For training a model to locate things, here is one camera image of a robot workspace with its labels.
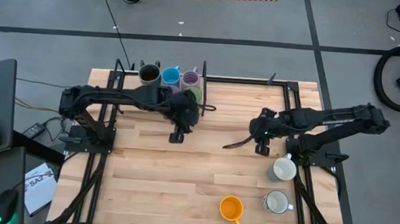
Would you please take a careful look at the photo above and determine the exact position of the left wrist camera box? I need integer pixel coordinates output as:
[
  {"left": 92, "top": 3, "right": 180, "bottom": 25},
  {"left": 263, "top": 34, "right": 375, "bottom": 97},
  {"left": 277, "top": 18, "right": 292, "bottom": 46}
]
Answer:
[{"left": 168, "top": 132, "right": 185, "bottom": 144}]

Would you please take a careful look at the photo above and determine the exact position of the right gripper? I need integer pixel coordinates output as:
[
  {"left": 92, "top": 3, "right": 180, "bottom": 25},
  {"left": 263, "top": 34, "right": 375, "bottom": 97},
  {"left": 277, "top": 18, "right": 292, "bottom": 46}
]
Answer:
[{"left": 222, "top": 105, "right": 286, "bottom": 154}]

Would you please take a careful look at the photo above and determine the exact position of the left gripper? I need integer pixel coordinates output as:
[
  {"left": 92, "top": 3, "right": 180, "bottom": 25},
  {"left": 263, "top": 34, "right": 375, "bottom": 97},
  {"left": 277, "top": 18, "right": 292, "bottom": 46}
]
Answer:
[{"left": 165, "top": 88, "right": 202, "bottom": 136}]

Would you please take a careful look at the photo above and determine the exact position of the green striped white-handled mug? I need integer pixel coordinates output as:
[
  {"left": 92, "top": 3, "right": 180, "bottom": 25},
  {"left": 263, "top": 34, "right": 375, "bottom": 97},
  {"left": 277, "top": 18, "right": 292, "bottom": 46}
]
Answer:
[{"left": 189, "top": 86, "right": 204, "bottom": 104}]

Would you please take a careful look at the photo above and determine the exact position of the teal white-handled mug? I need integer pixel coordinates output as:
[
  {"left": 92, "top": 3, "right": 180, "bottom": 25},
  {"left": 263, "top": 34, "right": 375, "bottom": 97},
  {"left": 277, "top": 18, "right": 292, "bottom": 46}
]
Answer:
[{"left": 265, "top": 151, "right": 299, "bottom": 185}]

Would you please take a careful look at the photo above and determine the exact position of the dark grey mug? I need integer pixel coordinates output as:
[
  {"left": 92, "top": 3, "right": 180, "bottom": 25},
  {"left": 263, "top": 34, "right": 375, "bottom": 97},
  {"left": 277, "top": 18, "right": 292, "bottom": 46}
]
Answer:
[{"left": 138, "top": 63, "right": 163, "bottom": 87}]

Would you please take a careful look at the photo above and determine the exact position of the black floor cable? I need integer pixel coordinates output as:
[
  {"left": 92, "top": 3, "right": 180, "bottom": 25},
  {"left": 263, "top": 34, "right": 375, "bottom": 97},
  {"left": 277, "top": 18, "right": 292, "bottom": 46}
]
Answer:
[{"left": 89, "top": 0, "right": 138, "bottom": 69}]

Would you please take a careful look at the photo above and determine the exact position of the black computer mouse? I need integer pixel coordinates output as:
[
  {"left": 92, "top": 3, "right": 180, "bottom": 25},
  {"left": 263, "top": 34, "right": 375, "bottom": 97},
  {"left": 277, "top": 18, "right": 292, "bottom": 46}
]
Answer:
[{"left": 0, "top": 188, "right": 20, "bottom": 224}]

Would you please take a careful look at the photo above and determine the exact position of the black aluminium table frame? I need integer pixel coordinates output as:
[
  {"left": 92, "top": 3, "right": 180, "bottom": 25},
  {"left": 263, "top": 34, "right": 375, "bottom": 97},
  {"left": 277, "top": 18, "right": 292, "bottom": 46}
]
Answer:
[{"left": 46, "top": 65, "right": 365, "bottom": 224}]

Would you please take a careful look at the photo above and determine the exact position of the black power adapter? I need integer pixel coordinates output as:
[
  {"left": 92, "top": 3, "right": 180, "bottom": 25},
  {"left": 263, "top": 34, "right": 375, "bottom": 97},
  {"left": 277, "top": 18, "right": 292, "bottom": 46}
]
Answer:
[{"left": 21, "top": 122, "right": 46, "bottom": 140}]

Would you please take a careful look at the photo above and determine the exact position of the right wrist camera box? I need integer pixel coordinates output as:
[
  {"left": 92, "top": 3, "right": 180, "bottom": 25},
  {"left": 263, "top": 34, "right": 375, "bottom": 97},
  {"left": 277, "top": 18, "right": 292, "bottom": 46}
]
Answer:
[{"left": 255, "top": 143, "right": 271, "bottom": 157}]

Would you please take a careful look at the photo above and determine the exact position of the yellow floor cable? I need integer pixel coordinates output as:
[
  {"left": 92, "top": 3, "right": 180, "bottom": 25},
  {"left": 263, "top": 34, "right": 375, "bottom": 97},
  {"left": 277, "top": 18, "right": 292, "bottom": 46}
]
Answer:
[{"left": 13, "top": 97, "right": 80, "bottom": 116}]

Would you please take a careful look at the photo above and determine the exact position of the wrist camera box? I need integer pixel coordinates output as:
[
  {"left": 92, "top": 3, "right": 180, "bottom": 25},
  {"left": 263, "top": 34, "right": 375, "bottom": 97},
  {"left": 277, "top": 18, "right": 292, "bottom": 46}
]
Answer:
[
  {"left": 168, "top": 132, "right": 185, "bottom": 144},
  {"left": 255, "top": 143, "right": 271, "bottom": 157}
]

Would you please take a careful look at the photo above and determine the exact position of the light blue mug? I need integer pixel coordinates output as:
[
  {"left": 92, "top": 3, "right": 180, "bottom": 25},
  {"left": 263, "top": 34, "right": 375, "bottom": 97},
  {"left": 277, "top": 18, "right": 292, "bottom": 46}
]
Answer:
[{"left": 160, "top": 65, "right": 182, "bottom": 88}]

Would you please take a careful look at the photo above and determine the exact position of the blue white floral mug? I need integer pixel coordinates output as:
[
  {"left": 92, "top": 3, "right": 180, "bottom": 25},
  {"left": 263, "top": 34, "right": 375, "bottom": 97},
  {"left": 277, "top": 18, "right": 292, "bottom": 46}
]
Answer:
[{"left": 261, "top": 189, "right": 296, "bottom": 216}]

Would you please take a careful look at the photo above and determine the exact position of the white booklet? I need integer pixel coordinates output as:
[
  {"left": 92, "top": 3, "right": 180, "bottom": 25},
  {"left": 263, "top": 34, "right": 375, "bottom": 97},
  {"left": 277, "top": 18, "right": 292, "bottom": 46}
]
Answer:
[{"left": 22, "top": 161, "right": 59, "bottom": 219}]

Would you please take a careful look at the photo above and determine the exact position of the lilac ribbed mug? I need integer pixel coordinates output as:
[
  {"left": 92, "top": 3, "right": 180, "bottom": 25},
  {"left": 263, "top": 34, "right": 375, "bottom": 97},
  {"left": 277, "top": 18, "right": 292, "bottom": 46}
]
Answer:
[{"left": 180, "top": 69, "right": 202, "bottom": 92}]

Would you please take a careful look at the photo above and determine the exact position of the dark low desk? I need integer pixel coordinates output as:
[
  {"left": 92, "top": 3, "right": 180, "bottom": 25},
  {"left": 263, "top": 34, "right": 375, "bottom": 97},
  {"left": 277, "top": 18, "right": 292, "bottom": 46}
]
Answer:
[{"left": 0, "top": 129, "right": 67, "bottom": 224}]

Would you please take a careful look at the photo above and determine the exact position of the yellow mug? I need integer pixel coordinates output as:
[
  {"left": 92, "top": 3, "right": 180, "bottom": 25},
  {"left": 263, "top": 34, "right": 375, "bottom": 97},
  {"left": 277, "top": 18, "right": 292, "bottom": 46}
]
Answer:
[{"left": 218, "top": 194, "right": 246, "bottom": 224}]

